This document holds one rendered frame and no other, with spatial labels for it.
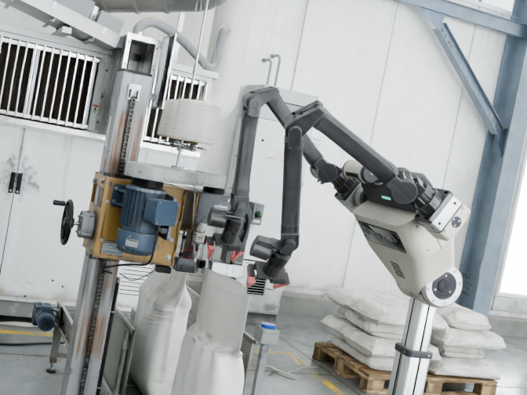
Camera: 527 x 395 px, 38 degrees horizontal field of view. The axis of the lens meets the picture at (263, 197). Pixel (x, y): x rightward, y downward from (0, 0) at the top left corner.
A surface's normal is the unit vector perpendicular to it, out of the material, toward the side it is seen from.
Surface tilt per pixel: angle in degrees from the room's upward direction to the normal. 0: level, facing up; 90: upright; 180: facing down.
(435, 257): 115
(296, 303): 90
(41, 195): 90
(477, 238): 90
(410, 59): 90
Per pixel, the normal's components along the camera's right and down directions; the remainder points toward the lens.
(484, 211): -0.91, -0.15
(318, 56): 0.38, 0.12
